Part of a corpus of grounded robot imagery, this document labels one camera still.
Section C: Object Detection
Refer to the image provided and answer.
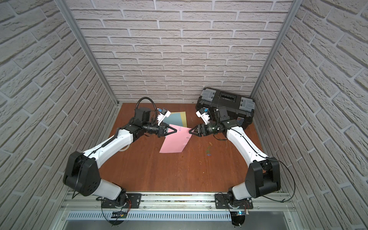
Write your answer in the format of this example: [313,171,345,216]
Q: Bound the light blue paper sheet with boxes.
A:
[163,113,183,127]

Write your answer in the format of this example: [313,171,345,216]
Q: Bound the pink paper sheet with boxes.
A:
[160,125,192,153]

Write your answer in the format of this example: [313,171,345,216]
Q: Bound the yellow paper sheet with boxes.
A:
[179,112,187,127]

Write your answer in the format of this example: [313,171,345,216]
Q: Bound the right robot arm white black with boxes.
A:
[189,106,281,209]

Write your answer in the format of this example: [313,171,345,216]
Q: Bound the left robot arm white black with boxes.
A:
[63,104,177,208]

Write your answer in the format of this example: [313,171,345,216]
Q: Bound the clear tape roll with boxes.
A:
[119,144,130,152]

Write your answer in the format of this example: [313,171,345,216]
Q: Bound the black plastic toolbox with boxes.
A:
[195,87,255,129]

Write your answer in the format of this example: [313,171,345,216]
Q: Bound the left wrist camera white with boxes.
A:
[157,108,171,125]

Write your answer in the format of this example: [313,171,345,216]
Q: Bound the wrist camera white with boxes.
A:
[157,108,171,125]
[195,107,211,125]

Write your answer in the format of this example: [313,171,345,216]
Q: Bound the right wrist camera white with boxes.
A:
[195,107,211,125]

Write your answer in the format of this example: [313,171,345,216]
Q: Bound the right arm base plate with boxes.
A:
[214,192,254,210]

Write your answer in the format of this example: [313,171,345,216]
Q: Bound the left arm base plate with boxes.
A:
[101,193,142,209]

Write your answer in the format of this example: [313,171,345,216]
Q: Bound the aluminium front rail frame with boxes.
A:
[51,192,302,230]

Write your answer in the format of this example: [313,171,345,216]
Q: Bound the left corner aluminium post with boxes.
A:
[55,0,119,106]

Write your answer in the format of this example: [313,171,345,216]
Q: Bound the corner aluminium post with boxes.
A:
[250,0,303,98]
[55,0,119,106]

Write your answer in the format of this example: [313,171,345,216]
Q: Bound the right corner aluminium post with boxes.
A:
[250,0,303,98]

